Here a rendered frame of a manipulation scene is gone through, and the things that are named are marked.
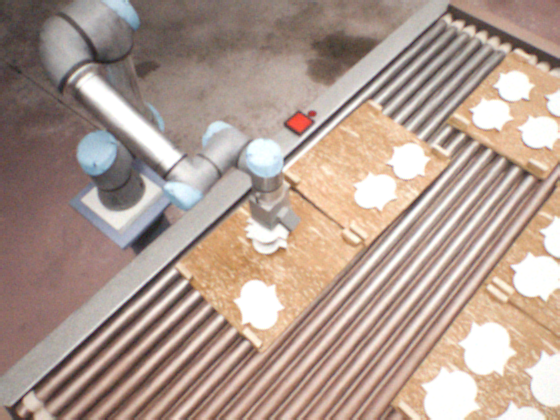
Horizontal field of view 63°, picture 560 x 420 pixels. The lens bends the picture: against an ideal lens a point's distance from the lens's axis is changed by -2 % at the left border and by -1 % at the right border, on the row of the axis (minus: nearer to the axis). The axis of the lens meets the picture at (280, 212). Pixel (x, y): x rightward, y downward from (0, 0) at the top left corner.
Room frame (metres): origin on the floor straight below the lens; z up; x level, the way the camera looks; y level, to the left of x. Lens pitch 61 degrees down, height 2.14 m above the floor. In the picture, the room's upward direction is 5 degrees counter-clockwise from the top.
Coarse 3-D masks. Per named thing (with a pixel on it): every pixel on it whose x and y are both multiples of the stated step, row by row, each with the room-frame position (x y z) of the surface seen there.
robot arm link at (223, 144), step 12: (216, 132) 0.66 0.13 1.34; (228, 132) 0.66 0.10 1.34; (240, 132) 0.66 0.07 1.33; (204, 144) 0.65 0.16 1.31; (216, 144) 0.62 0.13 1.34; (228, 144) 0.62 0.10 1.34; (240, 144) 0.62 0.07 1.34; (216, 156) 0.60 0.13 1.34; (228, 156) 0.60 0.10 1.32; (240, 156) 0.60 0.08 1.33; (228, 168) 0.59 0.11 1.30
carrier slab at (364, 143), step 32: (352, 128) 0.96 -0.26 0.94; (384, 128) 0.95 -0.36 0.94; (320, 160) 0.84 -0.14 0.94; (352, 160) 0.83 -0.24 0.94; (384, 160) 0.82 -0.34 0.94; (448, 160) 0.80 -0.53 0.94; (320, 192) 0.73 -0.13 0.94; (352, 192) 0.72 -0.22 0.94; (416, 192) 0.70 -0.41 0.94; (384, 224) 0.60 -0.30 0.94
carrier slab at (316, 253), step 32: (224, 224) 0.64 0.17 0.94; (320, 224) 0.62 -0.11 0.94; (192, 256) 0.55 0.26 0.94; (224, 256) 0.54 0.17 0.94; (256, 256) 0.53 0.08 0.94; (288, 256) 0.53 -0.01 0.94; (320, 256) 0.52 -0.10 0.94; (352, 256) 0.51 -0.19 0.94; (224, 288) 0.45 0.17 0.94; (288, 288) 0.43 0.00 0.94; (320, 288) 0.42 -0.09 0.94; (288, 320) 0.34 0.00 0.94
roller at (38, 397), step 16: (448, 16) 1.48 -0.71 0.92; (432, 32) 1.40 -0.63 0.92; (416, 48) 1.32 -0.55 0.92; (400, 64) 1.25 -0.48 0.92; (384, 80) 1.18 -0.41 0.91; (368, 96) 1.11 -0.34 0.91; (352, 112) 1.05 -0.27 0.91; (304, 144) 0.93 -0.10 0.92; (288, 160) 0.87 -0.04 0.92; (176, 272) 0.51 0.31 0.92; (160, 288) 0.47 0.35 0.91; (144, 304) 0.43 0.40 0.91; (112, 320) 0.39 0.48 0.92; (128, 320) 0.39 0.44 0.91; (96, 336) 0.35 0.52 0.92; (112, 336) 0.35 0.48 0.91; (80, 352) 0.31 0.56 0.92; (96, 352) 0.31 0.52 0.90; (64, 368) 0.27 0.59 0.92; (80, 368) 0.27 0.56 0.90; (48, 384) 0.23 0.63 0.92; (64, 384) 0.23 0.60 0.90; (32, 400) 0.19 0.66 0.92
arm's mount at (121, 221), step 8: (152, 184) 0.83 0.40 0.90; (96, 192) 0.82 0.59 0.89; (152, 192) 0.80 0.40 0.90; (160, 192) 0.80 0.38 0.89; (88, 200) 0.79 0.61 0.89; (96, 200) 0.79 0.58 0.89; (144, 200) 0.77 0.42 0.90; (152, 200) 0.78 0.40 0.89; (96, 208) 0.76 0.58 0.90; (104, 208) 0.76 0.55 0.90; (136, 208) 0.75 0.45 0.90; (144, 208) 0.75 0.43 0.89; (104, 216) 0.73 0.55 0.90; (112, 216) 0.72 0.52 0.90; (120, 216) 0.72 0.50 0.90; (128, 216) 0.72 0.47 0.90; (136, 216) 0.72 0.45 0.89; (112, 224) 0.70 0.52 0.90; (120, 224) 0.69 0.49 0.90; (128, 224) 0.70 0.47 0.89; (120, 232) 0.67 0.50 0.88
